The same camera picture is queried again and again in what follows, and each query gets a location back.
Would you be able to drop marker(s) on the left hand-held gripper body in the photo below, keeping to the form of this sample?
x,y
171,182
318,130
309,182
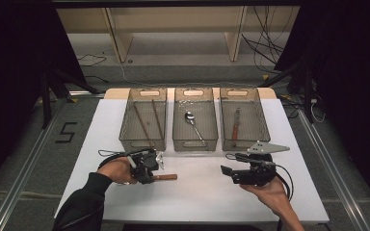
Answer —
x,y
144,160

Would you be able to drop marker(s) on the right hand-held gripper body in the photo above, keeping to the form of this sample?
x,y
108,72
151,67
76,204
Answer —
x,y
263,147

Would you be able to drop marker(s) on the smoky transparent plastic bin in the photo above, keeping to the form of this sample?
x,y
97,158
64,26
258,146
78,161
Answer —
x,y
250,123
144,123
194,128

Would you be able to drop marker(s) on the silver metal spoon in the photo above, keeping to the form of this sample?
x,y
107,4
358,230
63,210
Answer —
x,y
190,117

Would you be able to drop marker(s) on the person's left hand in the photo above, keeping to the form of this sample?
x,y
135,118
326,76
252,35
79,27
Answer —
x,y
117,170

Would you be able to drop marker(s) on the person's right hand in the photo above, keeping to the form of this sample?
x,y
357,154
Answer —
x,y
273,195

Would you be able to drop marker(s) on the white table sheet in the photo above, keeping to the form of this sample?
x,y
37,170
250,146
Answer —
x,y
199,199

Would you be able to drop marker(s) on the black metal stand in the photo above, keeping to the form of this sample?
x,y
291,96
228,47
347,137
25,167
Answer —
x,y
307,93
46,99

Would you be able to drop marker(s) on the black curtain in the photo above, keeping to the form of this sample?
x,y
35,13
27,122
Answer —
x,y
13,80
350,80

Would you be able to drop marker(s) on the beige wooden shelf unit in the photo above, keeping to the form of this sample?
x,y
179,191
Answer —
x,y
122,38

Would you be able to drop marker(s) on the metal floor rail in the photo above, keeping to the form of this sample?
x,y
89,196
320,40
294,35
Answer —
x,y
22,179
334,173

